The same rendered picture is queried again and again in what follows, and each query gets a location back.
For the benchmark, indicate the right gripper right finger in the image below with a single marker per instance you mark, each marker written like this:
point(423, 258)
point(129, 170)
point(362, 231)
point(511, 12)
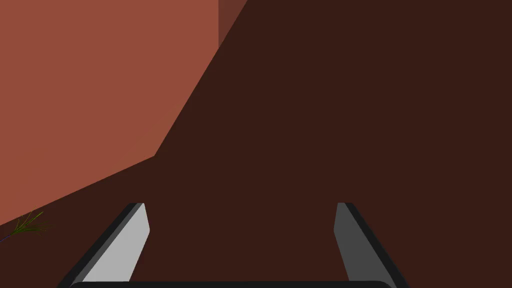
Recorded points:
point(360, 250)

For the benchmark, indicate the green grass-like plant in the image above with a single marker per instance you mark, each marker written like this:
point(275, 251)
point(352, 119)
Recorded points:
point(27, 226)

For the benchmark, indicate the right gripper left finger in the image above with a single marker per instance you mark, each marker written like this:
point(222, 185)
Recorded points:
point(118, 250)

